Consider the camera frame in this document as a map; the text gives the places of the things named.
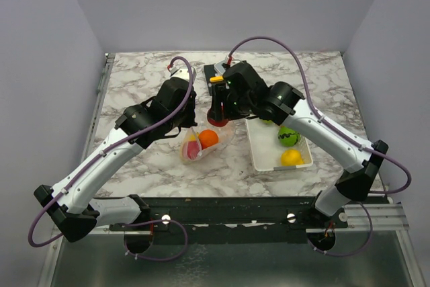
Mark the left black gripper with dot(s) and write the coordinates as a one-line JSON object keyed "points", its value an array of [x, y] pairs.
{"points": [[191, 121]]}

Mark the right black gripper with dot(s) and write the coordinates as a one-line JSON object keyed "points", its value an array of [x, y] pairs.
{"points": [[220, 93]]}

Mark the orange toy fruit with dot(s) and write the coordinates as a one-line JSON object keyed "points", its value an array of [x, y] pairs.
{"points": [[208, 138]]}

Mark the red toy apple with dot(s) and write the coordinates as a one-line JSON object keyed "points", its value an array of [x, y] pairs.
{"points": [[192, 149]]}

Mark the clear zip top bag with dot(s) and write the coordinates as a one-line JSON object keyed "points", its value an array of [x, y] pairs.
{"points": [[225, 135]]}

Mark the green toy fruit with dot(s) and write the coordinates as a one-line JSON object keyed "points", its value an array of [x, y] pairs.
{"points": [[288, 137]]}

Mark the yellow toy pear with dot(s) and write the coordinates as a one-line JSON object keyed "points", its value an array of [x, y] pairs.
{"points": [[291, 157]]}

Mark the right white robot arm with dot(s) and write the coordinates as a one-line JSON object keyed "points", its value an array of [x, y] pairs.
{"points": [[286, 106]]}

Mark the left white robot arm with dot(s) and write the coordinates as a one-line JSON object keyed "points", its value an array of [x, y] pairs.
{"points": [[70, 203]]}

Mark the grey white rectangular box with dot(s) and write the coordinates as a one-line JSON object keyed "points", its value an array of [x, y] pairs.
{"points": [[221, 67]]}

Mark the black cutting board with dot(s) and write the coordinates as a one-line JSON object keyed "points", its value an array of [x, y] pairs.
{"points": [[210, 72]]}

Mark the white perforated plastic basket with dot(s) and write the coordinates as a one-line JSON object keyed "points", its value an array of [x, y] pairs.
{"points": [[276, 148]]}

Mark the yellow handled knife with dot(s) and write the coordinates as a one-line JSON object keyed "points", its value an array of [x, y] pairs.
{"points": [[216, 79]]}

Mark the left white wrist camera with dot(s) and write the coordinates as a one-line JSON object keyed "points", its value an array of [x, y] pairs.
{"points": [[183, 73]]}

